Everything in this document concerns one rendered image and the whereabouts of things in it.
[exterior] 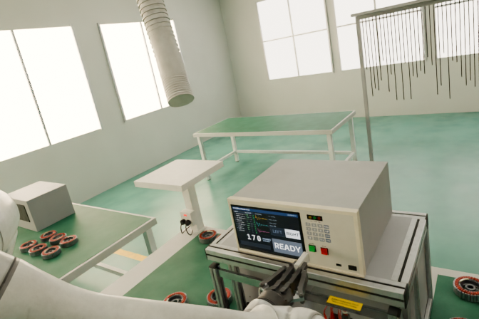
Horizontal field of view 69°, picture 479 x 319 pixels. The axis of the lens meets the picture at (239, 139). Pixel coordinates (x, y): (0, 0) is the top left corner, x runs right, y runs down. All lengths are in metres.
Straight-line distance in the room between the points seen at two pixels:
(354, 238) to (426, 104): 6.39
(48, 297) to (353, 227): 0.73
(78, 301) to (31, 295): 0.07
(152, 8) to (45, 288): 1.85
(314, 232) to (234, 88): 7.80
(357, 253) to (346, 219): 0.10
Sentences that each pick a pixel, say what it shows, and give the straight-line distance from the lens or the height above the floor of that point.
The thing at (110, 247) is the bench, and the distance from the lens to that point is 2.47.
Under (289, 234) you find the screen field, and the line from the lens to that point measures 1.13.
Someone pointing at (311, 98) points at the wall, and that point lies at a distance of 7.89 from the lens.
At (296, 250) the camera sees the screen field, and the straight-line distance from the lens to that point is 1.15.
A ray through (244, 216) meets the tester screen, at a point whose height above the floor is 1.26.
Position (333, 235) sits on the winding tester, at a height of 1.24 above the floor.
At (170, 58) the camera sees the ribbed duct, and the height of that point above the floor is 1.82.
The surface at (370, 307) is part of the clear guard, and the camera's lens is 1.10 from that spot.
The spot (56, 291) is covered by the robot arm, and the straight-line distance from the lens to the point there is 0.68.
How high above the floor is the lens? 1.79
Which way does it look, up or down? 14 degrees down
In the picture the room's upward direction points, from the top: 11 degrees counter-clockwise
